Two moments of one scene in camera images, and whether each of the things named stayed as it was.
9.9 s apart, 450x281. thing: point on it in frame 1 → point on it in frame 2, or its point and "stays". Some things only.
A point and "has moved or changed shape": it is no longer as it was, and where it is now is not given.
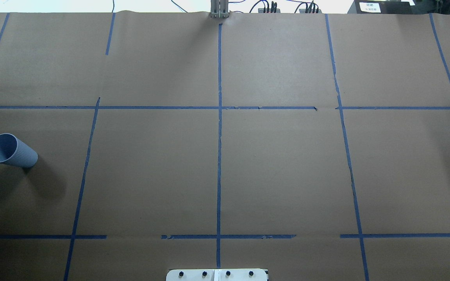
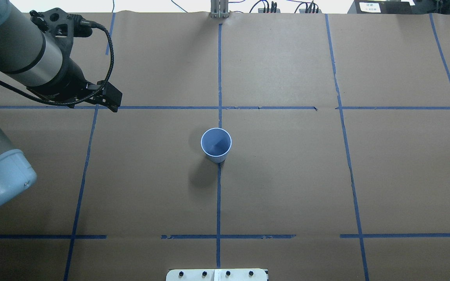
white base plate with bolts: [216, 274] stays
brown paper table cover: [322, 147] stays
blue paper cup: [5, 147] has moved or changed shape
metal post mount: [219, 9] stays
